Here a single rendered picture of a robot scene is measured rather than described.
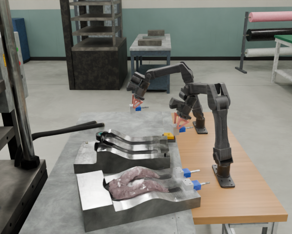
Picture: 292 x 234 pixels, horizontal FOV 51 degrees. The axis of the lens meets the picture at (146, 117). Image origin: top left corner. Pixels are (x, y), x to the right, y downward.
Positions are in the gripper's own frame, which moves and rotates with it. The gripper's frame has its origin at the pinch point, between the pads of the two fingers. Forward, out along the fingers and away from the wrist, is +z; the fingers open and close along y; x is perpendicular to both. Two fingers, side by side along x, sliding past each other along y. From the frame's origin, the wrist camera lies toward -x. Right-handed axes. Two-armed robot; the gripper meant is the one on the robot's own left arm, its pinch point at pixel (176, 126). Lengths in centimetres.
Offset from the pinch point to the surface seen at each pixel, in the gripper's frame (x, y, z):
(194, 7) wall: 193, -594, -152
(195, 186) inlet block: -1.7, 47.2, 11.4
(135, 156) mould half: -21.7, 17.1, 19.5
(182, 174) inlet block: -3.8, 36.8, 11.8
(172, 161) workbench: 1.3, 13.3, 16.6
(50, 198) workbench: -55, 30, 47
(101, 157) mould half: -37.7, 15.7, 26.4
